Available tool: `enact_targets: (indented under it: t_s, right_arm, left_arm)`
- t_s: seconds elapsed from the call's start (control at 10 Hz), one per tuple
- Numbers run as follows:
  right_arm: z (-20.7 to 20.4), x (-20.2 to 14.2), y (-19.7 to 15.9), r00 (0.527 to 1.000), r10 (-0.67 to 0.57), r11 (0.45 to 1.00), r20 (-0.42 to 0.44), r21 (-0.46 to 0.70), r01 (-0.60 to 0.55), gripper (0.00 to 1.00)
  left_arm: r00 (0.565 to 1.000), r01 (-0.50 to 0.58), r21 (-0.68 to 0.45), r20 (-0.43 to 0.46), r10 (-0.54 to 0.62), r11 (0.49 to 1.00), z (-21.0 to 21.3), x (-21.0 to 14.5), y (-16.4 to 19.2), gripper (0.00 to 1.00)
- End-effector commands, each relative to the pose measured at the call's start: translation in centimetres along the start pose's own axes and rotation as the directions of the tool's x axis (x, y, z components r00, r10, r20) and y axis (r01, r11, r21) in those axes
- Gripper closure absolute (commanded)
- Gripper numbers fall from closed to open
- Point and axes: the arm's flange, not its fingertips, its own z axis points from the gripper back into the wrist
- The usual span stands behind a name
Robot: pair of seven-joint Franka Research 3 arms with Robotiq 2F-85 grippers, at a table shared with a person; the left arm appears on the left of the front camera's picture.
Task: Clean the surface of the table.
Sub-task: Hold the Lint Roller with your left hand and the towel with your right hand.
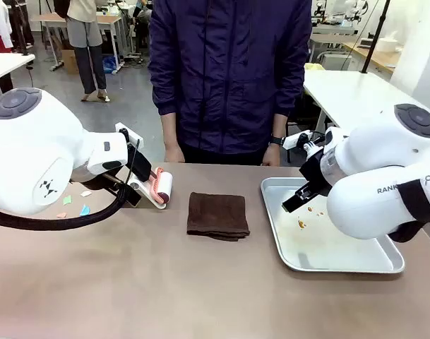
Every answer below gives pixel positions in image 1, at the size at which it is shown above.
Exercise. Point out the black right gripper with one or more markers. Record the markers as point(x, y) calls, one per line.
point(317, 173)

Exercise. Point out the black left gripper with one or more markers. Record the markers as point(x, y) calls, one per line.
point(141, 165)

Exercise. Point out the brown towel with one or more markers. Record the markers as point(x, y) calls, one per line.
point(217, 216)

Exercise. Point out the person's left forearm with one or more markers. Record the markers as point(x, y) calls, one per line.
point(279, 125)

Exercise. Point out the black wrap on right arm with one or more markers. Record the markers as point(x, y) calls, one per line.
point(417, 208)

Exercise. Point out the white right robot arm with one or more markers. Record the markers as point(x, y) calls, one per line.
point(373, 176)

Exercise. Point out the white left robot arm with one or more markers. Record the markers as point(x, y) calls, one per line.
point(31, 155)

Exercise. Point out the person's right forearm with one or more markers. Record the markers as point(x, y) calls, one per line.
point(169, 129)

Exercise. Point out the person's left hand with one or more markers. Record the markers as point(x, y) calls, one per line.
point(272, 156)

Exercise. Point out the person's right hand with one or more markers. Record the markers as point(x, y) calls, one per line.
point(174, 152)

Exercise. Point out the white folded roller stand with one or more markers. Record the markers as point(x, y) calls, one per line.
point(148, 196)

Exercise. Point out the beige paper scrap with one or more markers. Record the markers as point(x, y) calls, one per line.
point(85, 193)

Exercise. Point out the silver metal tray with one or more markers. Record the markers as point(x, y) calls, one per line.
point(317, 243)

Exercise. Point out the blue paper scrap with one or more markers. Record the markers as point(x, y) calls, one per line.
point(84, 210)

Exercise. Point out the black wrist watch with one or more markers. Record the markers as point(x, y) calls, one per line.
point(277, 140)

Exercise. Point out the green paper scrap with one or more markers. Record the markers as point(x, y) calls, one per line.
point(67, 200)

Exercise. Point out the large white table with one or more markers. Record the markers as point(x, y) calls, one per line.
point(356, 95)

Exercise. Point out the yellow cloth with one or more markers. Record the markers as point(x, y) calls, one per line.
point(313, 66)

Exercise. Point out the blue plastic bag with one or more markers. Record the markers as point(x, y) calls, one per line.
point(109, 64)

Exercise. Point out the person in navy jacket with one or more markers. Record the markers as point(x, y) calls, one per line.
point(228, 74)

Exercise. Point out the cardboard box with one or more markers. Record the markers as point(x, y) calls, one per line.
point(70, 60)

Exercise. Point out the wooden workbench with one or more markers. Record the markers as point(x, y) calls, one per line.
point(373, 54)

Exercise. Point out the bystander in grey trousers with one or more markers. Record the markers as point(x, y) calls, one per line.
point(89, 42)

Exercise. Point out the black tripod pole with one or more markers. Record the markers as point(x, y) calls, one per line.
point(373, 39)

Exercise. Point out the seated person in background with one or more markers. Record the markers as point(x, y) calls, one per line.
point(142, 21)

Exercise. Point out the white tissue box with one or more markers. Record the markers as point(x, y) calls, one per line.
point(388, 43)

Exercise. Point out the small white table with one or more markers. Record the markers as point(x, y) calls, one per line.
point(6, 65)

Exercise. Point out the wooden top desk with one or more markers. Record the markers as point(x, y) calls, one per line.
point(55, 17)

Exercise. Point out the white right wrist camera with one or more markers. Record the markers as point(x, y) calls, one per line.
point(295, 139)

